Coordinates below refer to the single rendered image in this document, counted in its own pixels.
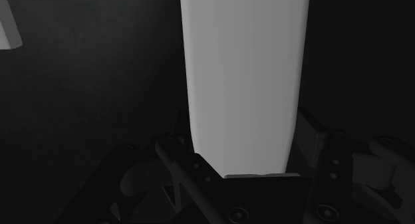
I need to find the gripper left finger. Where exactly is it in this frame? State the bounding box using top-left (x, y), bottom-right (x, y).
top-left (54, 110), bottom-right (225, 224)

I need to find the tall white rounded object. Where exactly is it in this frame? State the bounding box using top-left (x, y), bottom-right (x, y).
top-left (179, 0), bottom-right (311, 179)

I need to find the pale grey box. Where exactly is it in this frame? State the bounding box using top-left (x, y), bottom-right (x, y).
top-left (0, 0), bottom-right (24, 51)

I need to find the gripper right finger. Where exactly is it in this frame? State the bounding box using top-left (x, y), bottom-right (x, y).
top-left (286, 106), bottom-right (415, 224)

